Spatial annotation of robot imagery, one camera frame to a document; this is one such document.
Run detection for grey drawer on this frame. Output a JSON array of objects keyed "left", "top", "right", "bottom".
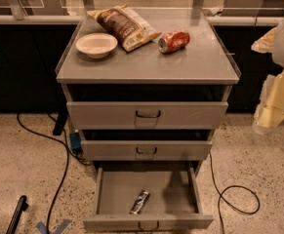
[
  {"left": 81, "top": 140, "right": 212, "bottom": 161},
  {"left": 67, "top": 101, "right": 227, "bottom": 130},
  {"left": 84, "top": 162, "right": 213, "bottom": 232}
]

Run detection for grey top drawer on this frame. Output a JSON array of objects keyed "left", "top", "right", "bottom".
[{"left": 67, "top": 101, "right": 227, "bottom": 130}]

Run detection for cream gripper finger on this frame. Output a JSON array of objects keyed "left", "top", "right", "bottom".
[
  {"left": 251, "top": 27, "right": 276, "bottom": 54},
  {"left": 252, "top": 70, "right": 284, "bottom": 135}
]

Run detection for black cable right floor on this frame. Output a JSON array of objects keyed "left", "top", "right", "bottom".
[{"left": 208, "top": 151, "right": 262, "bottom": 234}]

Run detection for brown chip bag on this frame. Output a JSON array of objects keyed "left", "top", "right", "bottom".
[{"left": 87, "top": 5, "right": 160, "bottom": 52}]

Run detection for grey bottom drawer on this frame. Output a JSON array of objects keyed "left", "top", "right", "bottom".
[{"left": 84, "top": 162, "right": 213, "bottom": 232}]

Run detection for white bowl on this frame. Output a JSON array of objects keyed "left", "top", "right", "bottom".
[{"left": 76, "top": 33, "right": 118, "bottom": 59}]

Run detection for black cable floor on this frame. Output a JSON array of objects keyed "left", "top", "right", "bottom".
[
  {"left": 208, "top": 151, "right": 262, "bottom": 234},
  {"left": 16, "top": 112, "right": 91, "bottom": 234}
]

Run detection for dark counter cabinets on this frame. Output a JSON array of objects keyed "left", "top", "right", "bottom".
[{"left": 0, "top": 23, "right": 282, "bottom": 113}]

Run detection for blue tape cross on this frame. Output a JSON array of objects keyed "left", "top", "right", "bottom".
[{"left": 35, "top": 218, "right": 73, "bottom": 234}]

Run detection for black bar on floor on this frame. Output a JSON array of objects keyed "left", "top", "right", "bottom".
[{"left": 6, "top": 195, "right": 28, "bottom": 234}]

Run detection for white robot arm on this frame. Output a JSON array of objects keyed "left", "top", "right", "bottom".
[{"left": 251, "top": 18, "right": 284, "bottom": 135}]

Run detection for grey drawer cabinet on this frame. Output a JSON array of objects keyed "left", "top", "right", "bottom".
[{"left": 57, "top": 8, "right": 240, "bottom": 171}]

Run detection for grey middle drawer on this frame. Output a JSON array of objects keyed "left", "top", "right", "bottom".
[{"left": 81, "top": 140, "right": 212, "bottom": 161}]

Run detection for blue power adapter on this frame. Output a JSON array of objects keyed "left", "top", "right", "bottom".
[{"left": 69, "top": 132, "right": 82, "bottom": 155}]

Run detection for black cable left floor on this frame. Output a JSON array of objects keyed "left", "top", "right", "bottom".
[{"left": 16, "top": 112, "right": 91, "bottom": 234}]

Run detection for crushed orange soda can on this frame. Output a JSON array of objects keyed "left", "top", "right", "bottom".
[{"left": 158, "top": 30, "right": 190, "bottom": 54}]

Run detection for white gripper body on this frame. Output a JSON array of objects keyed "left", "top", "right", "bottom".
[{"left": 254, "top": 74, "right": 275, "bottom": 121}]

